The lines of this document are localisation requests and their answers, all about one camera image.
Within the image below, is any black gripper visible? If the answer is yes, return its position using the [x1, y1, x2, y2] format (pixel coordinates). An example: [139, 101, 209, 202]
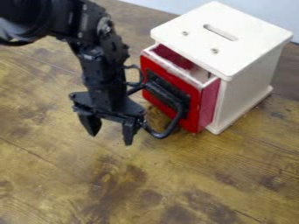
[69, 47, 145, 146]

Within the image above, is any black metal drawer handle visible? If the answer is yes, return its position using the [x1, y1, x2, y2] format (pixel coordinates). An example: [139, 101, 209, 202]
[128, 70, 191, 139]

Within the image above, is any red wooden drawer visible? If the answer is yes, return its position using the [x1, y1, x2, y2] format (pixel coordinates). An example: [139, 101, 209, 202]
[140, 44, 220, 133]

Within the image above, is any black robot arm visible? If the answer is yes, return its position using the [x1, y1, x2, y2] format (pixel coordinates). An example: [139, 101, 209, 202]
[0, 0, 145, 145]

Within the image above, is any white wooden box cabinet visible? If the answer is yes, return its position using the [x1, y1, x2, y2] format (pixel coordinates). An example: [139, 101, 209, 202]
[151, 1, 292, 134]

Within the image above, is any black cable loop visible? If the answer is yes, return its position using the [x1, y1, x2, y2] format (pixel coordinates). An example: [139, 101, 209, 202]
[123, 64, 145, 88]

